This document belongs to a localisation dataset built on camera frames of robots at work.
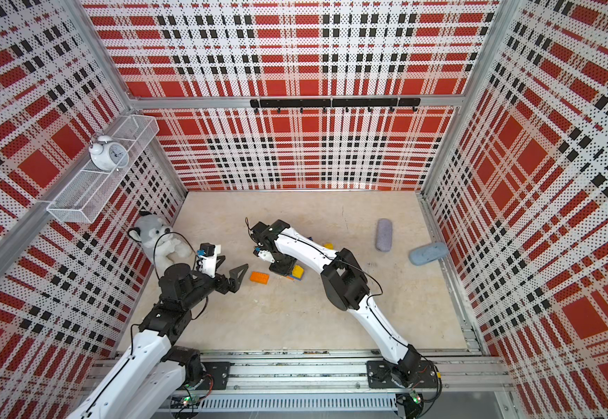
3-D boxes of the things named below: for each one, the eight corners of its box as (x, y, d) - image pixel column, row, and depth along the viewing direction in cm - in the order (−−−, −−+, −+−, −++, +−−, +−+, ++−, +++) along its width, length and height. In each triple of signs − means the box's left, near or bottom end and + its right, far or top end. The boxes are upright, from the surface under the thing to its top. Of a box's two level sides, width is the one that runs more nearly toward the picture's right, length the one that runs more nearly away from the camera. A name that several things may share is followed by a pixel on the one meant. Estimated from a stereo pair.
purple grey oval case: (375, 250, 104) (376, 246, 101) (376, 222, 113) (377, 217, 110) (391, 252, 103) (392, 248, 100) (390, 224, 112) (392, 219, 110)
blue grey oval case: (413, 267, 99) (416, 262, 96) (405, 254, 102) (408, 249, 100) (448, 256, 102) (451, 252, 99) (439, 244, 105) (442, 239, 103)
